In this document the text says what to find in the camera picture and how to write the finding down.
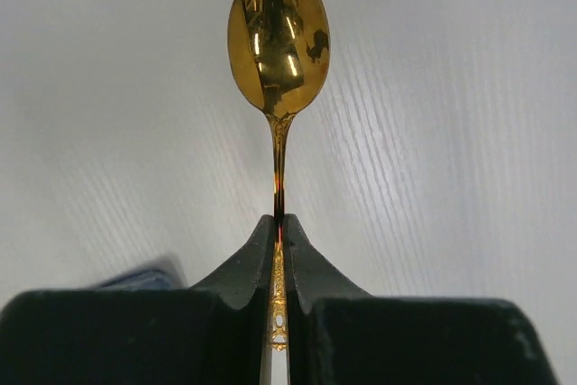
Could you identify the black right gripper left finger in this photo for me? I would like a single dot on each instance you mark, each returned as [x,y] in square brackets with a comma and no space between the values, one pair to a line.
[210,333]

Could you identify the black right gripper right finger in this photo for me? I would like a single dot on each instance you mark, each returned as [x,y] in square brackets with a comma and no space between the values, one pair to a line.
[340,334]

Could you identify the blue denim placemat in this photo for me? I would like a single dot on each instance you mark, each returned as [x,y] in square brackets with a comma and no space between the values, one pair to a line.
[162,273]

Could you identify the gold spoon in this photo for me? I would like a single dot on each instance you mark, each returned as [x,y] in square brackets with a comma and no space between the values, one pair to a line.
[279,54]

